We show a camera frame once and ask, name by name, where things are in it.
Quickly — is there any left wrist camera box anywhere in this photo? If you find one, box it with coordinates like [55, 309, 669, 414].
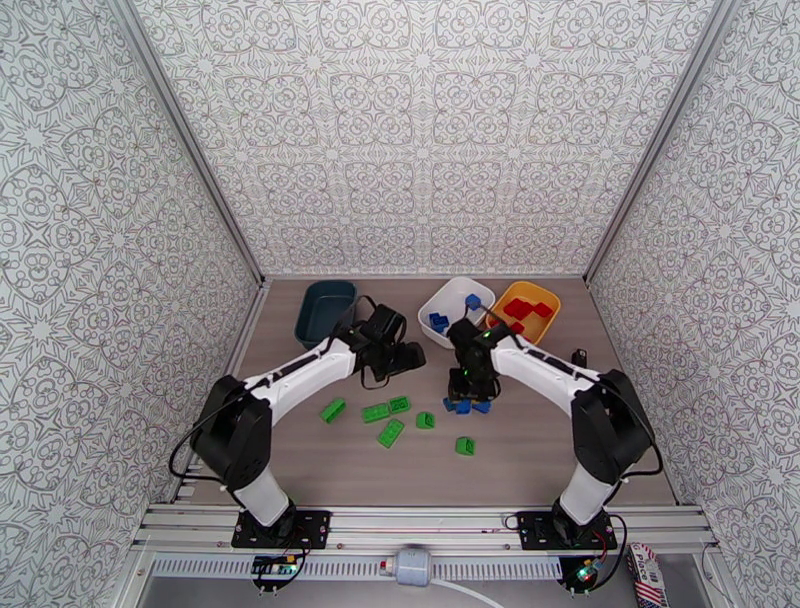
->
[367, 304, 408, 343]

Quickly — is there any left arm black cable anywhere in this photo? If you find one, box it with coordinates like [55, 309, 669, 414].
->
[168, 293, 392, 486]

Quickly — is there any striped printed carton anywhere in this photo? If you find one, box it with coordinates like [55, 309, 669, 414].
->
[626, 541, 671, 608]

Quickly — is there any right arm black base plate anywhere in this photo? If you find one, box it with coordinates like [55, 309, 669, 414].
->
[518, 510, 619, 553]

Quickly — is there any white slotted cable duct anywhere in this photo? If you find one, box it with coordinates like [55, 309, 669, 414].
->
[149, 556, 564, 581]

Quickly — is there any aluminium side rail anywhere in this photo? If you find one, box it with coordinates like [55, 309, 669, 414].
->
[171, 277, 273, 504]

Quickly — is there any dark teal plastic container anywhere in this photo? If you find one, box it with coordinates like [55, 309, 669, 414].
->
[294, 279, 359, 351]

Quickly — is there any aluminium frame post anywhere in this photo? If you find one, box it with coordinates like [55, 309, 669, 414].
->
[582, 0, 745, 288]
[106, 0, 269, 288]

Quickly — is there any aluminium mounting rail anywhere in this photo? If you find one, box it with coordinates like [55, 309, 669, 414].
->
[129, 503, 719, 559]

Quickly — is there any white tube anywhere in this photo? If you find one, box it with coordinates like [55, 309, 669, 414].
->
[431, 577, 504, 608]

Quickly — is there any yellow plastic container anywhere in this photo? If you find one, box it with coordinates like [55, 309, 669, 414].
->
[485, 281, 563, 348]

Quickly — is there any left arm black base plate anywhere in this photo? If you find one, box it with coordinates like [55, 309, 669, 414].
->
[231, 509, 333, 551]

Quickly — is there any white cylindrical device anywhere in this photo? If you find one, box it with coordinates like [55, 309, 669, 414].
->
[381, 545, 437, 588]

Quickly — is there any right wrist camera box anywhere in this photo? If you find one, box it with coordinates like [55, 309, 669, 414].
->
[447, 317, 484, 367]

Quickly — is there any white plastic container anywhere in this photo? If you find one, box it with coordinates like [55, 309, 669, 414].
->
[417, 276, 496, 350]

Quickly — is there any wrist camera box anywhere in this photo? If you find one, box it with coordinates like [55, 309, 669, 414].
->
[447, 317, 484, 367]
[367, 304, 408, 343]

